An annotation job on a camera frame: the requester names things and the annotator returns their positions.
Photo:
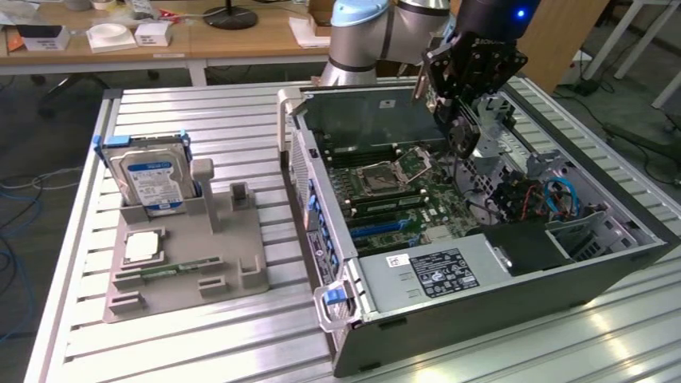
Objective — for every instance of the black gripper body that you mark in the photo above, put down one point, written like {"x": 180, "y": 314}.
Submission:
{"x": 495, "y": 20}

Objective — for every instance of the green graphics card with fan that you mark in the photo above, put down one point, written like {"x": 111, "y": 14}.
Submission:
{"x": 463, "y": 137}

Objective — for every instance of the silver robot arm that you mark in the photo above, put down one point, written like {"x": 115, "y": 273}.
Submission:
{"x": 362, "y": 40}

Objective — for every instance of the wooden cabinet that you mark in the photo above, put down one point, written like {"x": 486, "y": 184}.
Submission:
{"x": 559, "y": 48}

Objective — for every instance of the perforated metal drive cage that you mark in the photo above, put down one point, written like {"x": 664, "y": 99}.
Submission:
{"x": 495, "y": 131}

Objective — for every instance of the black power adapter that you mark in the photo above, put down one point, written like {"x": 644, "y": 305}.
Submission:
{"x": 586, "y": 88}

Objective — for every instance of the silver socket cover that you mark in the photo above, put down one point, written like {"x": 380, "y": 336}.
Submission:
{"x": 414, "y": 159}

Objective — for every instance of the folded white cardboard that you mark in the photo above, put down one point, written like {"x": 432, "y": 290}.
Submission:
{"x": 308, "y": 36}

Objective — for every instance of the brown cardboard box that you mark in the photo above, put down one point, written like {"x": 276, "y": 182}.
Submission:
{"x": 322, "y": 12}

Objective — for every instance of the CPU socket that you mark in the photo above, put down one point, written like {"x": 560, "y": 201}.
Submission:
{"x": 378, "y": 177}

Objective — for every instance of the black floor stand base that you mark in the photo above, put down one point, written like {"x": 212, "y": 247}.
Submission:
{"x": 639, "y": 137}

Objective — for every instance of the green motherboard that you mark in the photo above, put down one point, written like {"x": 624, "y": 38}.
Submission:
{"x": 426, "y": 207}

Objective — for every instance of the green RAM stick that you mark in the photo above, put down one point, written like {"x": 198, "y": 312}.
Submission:
{"x": 175, "y": 268}
{"x": 388, "y": 204}

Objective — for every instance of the wooden desk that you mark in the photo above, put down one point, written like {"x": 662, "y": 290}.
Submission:
{"x": 65, "y": 56}
{"x": 255, "y": 40}

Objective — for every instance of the long PCIe expansion slot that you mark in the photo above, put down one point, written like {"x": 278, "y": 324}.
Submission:
{"x": 383, "y": 230}
{"x": 383, "y": 223}

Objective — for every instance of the blue card retention clip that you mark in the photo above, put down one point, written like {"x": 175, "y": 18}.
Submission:
{"x": 322, "y": 234}
{"x": 314, "y": 203}
{"x": 328, "y": 249}
{"x": 334, "y": 266}

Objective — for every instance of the black lamp base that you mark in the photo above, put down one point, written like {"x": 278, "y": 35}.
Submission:
{"x": 231, "y": 20}

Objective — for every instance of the black plastic shroud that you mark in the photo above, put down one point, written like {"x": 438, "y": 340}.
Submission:
{"x": 532, "y": 247}

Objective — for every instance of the grey metal disk bay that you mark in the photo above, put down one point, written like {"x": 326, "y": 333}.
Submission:
{"x": 586, "y": 239}

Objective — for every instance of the black regulatory label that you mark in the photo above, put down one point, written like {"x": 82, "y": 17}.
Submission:
{"x": 316, "y": 244}

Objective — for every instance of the grey power supply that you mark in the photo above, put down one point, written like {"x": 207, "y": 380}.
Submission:
{"x": 383, "y": 287}

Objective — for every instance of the white labelled box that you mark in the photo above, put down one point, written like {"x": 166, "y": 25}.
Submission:
{"x": 155, "y": 36}

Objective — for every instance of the blue case release latch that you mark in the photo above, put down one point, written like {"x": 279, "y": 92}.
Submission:
{"x": 334, "y": 297}

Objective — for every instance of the hard disk with blue rails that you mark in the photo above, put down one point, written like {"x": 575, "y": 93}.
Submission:
{"x": 150, "y": 179}

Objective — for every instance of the white round holder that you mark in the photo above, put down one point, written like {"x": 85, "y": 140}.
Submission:
{"x": 113, "y": 40}

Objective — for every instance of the black open PC case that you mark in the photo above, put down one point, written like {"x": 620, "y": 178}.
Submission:
{"x": 479, "y": 327}

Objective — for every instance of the white cup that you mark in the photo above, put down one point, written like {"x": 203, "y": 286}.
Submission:
{"x": 102, "y": 5}

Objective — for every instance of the grey parts rack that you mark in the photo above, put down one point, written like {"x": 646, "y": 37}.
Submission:
{"x": 212, "y": 279}

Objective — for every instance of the black office chair base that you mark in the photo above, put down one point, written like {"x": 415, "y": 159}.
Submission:
{"x": 70, "y": 85}

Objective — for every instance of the grey cup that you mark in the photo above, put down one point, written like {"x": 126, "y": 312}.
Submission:
{"x": 79, "y": 5}

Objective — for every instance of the silver CPU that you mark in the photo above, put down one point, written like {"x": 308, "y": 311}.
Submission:
{"x": 143, "y": 245}

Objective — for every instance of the black and white box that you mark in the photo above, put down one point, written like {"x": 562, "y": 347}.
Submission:
{"x": 46, "y": 42}

